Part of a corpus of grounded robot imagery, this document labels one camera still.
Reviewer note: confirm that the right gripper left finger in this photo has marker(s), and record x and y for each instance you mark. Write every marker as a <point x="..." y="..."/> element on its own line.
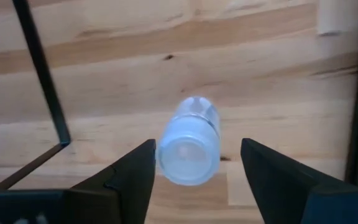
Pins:
<point x="126" y="189"/>

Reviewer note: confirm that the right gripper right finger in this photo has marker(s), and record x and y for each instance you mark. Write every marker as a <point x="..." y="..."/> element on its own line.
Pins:
<point x="275" y="189"/>

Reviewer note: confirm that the frosted clear plastic bottle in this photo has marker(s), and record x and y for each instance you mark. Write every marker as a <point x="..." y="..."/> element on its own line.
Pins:
<point x="190" y="143"/>

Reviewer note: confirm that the wooden shelf black metal frame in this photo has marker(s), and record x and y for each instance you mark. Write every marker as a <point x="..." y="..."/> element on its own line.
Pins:
<point x="42" y="77"/>

